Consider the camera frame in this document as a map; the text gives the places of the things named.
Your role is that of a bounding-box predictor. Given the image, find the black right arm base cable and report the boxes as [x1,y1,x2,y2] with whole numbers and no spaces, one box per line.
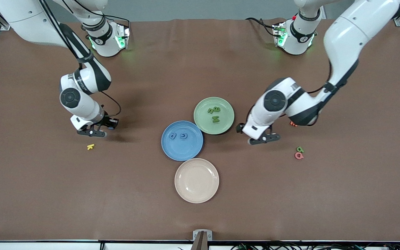
[103,13,131,23]

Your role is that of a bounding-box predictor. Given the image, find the black left arm base cable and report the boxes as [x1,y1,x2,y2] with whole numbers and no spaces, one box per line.
[245,17,277,37]

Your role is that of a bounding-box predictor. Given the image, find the beige plate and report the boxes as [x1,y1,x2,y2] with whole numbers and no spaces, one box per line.
[174,158,220,204]

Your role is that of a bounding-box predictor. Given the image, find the white table front rail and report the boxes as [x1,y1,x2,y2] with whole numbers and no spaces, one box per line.
[0,240,400,250]

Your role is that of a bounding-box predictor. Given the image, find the black arm base cable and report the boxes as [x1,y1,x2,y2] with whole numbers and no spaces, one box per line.
[103,13,131,23]
[245,17,277,37]

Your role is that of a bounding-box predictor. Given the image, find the blue plate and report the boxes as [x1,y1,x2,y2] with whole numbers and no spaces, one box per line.
[161,120,204,162]

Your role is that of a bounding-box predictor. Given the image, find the green plate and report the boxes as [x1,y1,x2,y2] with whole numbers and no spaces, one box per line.
[193,97,235,135]

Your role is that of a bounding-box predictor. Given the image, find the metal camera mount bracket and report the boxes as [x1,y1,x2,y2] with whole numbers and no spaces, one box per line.
[193,230,213,250]

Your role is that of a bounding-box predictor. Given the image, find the brown table mat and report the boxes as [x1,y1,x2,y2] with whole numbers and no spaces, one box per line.
[0,18,400,242]

